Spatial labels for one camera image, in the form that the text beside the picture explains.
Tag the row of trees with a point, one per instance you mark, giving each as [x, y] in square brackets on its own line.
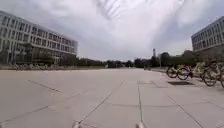
[100, 62]

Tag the grey paved plaza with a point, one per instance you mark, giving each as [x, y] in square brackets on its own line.
[110, 86]

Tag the distant tower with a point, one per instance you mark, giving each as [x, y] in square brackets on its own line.
[154, 53]

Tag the group of dark trees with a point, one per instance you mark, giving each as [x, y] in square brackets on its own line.
[176, 58]

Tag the robot's own part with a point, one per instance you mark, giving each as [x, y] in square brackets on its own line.
[140, 125]
[76, 125]

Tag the dark drain cover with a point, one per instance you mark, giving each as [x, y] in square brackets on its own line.
[180, 83]

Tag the row of parked bicycles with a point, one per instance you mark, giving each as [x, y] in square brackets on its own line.
[36, 66]

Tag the large white office building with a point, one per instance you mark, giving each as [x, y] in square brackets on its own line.
[36, 41]

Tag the row of yellow bicycles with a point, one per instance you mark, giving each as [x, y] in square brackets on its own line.
[200, 71]

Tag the grey office building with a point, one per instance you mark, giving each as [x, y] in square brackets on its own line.
[209, 38]

